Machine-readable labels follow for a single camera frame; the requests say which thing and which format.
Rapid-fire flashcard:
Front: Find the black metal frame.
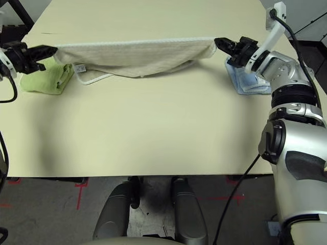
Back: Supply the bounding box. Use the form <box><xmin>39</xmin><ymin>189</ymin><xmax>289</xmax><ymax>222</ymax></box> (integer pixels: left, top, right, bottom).
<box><xmin>9</xmin><ymin>0</ymin><xmax>35</xmax><ymax>26</ymax></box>

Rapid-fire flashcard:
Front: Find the grey power adapter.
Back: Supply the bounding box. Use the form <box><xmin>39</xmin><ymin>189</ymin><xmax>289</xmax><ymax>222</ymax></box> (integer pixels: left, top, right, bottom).
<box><xmin>267</xmin><ymin>219</ymin><xmax>281</xmax><ymax>236</ymax></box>

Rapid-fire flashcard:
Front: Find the black left camera cable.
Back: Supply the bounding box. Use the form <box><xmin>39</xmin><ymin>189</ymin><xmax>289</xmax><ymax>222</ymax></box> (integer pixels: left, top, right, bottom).
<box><xmin>0</xmin><ymin>72</ymin><xmax>18</xmax><ymax>239</ymax></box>

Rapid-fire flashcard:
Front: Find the green folded towel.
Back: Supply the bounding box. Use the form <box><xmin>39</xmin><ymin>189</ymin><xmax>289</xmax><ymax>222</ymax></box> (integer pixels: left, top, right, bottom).
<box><xmin>19</xmin><ymin>60</ymin><xmax>75</xmax><ymax>95</ymax></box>

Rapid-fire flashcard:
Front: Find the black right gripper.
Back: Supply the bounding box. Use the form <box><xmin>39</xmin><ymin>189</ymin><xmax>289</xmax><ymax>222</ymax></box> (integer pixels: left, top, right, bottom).
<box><xmin>214</xmin><ymin>36</ymin><xmax>259</xmax><ymax>68</ymax></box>

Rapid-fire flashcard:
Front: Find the black foam floor mat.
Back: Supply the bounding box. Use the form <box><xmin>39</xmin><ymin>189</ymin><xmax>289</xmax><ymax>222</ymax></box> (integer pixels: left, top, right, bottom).
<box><xmin>0</xmin><ymin>24</ymin><xmax>29</xmax><ymax>44</ymax></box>

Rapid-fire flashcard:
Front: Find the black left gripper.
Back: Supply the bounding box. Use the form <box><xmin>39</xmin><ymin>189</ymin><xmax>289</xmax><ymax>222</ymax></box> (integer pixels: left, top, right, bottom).
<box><xmin>2</xmin><ymin>42</ymin><xmax>58</xmax><ymax>75</ymax></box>

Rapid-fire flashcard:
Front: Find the beige towel white trim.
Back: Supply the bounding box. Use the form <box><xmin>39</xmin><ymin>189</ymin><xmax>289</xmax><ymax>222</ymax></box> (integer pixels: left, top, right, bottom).
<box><xmin>54</xmin><ymin>37</ymin><xmax>217</xmax><ymax>86</ymax></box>

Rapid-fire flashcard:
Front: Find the grey robot right leg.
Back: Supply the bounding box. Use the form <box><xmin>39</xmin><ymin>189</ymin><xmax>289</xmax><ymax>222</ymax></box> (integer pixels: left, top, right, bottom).
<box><xmin>170</xmin><ymin>176</ymin><xmax>209</xmax><ymax>245</ymax></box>

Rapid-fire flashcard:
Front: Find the blue folded towel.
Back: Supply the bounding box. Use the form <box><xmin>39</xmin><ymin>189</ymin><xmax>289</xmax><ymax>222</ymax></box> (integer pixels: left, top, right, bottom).
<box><xmin>224</xmin><ymin>57</ymin><xmax>272</xmax><ymax>95</ymax></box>

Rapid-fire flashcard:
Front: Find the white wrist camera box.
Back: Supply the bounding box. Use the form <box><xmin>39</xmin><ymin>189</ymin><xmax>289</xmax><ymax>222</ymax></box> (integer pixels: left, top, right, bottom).
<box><xmin>244</xmin><ymin>2</ymin><xmax>286</xmax><ymax>75</ymax></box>
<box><xmin>0</xmin><ymin>50</ymin><xmax>17</xmax><ymax>79</ymax></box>

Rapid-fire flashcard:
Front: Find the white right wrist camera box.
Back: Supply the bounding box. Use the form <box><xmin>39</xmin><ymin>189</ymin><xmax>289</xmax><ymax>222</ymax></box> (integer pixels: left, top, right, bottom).
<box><xmin>244</xmin><ymin>2</ymin><xmax>286</xmax><ymax>75</ymax></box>

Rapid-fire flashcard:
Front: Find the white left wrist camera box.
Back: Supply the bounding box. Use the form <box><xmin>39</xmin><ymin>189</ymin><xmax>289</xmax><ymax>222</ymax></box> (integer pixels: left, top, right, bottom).
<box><xmin>0</xmin><ymin>50</ymin><xmax>17</xmax><ymax>79</ymax></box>

